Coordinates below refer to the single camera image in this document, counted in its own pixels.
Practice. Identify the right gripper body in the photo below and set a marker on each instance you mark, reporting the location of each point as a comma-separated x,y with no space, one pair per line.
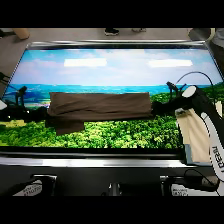
162,109

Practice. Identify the beige garment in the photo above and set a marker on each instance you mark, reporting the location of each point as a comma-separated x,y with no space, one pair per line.
193,133

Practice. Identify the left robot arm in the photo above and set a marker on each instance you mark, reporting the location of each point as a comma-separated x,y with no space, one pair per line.
16,115

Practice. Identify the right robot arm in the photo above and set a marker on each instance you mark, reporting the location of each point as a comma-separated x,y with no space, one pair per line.
206,113

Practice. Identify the brown shirt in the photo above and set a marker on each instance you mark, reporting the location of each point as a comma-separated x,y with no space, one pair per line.
100,106

